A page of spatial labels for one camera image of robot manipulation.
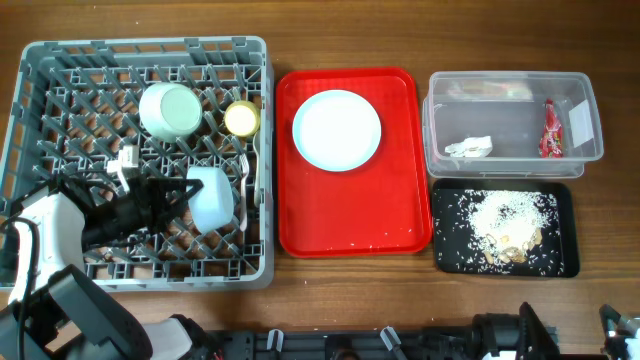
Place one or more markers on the rice food scraps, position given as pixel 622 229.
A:
pixel 497 232

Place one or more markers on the yellow plastic cup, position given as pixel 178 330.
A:
pixel 242 118

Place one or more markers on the green saucer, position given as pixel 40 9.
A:
pixel 169 111

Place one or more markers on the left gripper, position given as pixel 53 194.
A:
pixel 145 188

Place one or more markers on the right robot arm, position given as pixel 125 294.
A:
pixel 524 337

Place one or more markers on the white plastic fork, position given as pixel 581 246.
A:
pixel 245 168

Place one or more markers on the red snack wrapper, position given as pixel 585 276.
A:
pixel 551 142

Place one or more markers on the clear plastic bin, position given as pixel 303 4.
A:
pixel 509 107

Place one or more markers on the white plastic spoon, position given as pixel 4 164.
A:
pixel 257 179

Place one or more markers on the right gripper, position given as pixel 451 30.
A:
pixel 609 316

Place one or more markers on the white tissue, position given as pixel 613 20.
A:
pixel 471 147

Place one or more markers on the red plastic tray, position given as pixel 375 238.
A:
pixel 381 207

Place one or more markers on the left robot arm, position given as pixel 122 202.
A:
pixel 56 310

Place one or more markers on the black waste tray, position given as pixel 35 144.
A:
pixel 569 243

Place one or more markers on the light blue plate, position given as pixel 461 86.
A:
pixel 336 130

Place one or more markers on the light blue bowl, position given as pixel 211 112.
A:
pixel 212 206

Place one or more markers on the grey plastic dishwasher rack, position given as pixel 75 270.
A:
pixel 76 103

